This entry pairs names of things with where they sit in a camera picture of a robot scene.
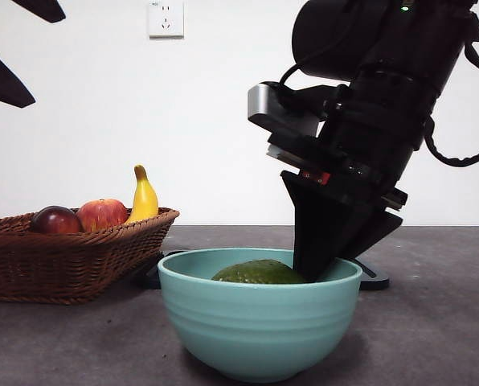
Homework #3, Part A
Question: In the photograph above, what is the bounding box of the thick black looped cable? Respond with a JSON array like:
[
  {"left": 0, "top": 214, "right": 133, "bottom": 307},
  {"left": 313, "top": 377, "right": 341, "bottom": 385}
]
[{"left": 422, "top": 39, "right": 479, "bottom": 166}]

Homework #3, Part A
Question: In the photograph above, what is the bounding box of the yellow banana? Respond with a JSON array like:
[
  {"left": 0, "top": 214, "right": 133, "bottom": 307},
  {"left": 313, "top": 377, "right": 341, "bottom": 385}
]
[{"left": 122, "top": 164, "right": 159, "bottom": 225}]

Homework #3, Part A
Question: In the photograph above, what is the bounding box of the black tray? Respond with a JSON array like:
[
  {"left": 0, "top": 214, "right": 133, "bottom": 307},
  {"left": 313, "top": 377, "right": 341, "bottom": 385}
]
[{"left": 133, "top": 248, "right": 390, "bottom": 291}]

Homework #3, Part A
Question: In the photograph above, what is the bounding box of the brown wicker basket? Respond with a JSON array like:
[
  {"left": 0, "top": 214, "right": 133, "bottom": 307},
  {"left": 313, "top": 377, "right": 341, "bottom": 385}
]
[{"left": 0, "top": 207, "right": 180, "bottom": 306}]

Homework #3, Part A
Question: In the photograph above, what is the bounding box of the thin black camera cable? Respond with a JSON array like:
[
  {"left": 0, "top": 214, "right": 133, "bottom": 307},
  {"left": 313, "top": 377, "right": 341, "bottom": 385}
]
[{"left": 278, "top": 38, "right": 369, "bottom": 96}]

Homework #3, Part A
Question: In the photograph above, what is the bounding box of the white wall socket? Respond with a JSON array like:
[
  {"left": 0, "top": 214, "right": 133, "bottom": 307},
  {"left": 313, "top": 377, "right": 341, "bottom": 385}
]
[{"left": 149, "top": 0, "right": 185, "bottom": 40}]

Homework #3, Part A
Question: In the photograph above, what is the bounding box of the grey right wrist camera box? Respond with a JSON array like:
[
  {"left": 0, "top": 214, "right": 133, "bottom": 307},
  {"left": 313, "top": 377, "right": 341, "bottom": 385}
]
[{"left": 247, "top": 81, "right": 327, "bottom": 140}]

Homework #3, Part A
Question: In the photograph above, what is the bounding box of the teal bowl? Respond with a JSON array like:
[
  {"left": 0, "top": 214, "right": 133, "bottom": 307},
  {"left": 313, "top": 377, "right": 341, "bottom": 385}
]
[{"left": 158, "top": 248, "right": 363, "bottom": 384}]

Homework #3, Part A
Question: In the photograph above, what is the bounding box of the green avocado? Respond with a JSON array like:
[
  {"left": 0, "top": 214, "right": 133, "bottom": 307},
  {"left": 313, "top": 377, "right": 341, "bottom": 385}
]
[{"left": 211, "top": 259, "right": 308, "bottom": 285}]

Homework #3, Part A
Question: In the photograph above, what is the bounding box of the red and yellow apple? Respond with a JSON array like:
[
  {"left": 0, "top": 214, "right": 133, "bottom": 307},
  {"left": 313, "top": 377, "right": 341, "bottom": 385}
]
[{"left": 76, "top": 198, "right": 129, "bottom": 232}]

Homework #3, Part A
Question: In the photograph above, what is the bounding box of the dark red plum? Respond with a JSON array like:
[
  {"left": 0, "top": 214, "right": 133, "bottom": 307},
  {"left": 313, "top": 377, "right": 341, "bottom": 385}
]
[{"left": 30, "top": 205, "right": 84, "bottom": 235}]

